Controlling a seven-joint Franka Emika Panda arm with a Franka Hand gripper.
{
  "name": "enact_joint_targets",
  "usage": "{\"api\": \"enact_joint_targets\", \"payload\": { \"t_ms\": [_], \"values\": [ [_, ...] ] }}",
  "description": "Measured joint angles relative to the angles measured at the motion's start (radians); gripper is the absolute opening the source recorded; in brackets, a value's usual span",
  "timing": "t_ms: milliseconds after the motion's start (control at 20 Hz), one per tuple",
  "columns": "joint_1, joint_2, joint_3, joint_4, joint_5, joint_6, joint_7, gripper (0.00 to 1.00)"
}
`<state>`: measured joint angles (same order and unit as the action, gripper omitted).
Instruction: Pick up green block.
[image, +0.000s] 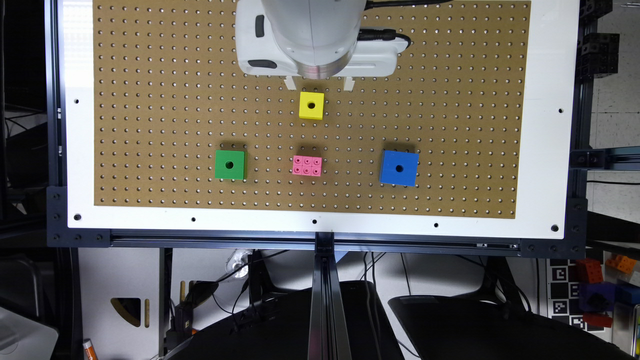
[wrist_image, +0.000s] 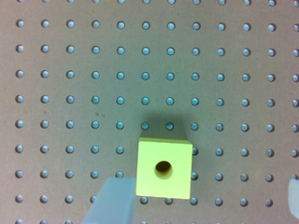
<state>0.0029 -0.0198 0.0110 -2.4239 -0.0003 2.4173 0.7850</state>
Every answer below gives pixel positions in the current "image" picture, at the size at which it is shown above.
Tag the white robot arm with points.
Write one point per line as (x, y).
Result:
(314, 39)

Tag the black aluminium table frame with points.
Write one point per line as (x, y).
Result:
(200, 241)

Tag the black bricks stack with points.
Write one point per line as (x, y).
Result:
(597, 53)

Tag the white table panel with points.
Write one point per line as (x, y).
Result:
(351, 117)

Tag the pink studded brick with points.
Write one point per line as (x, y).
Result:
(307, 166)

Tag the black chair seat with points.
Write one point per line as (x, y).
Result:
(451, 328)

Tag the fiducial marker sheet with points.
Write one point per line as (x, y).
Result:
(563, 293)

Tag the blue block with hole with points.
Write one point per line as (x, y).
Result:
(399, 168)

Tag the green block with hole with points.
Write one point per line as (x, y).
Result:
(230, 164)

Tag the purple block on shelf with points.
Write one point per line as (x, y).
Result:
(597, 297)

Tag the brown pegboard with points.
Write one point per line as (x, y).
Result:
(169, 93)

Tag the black vertical frame rail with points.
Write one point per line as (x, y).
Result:
(328, 334)

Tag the red brick on shelf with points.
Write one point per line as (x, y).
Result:
(589, 271)

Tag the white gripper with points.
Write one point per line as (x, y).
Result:
(313, 39)

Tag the yellow block with hole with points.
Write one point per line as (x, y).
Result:
(311, 106)

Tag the orange brick on shelf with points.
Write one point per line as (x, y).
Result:
(621, 264)

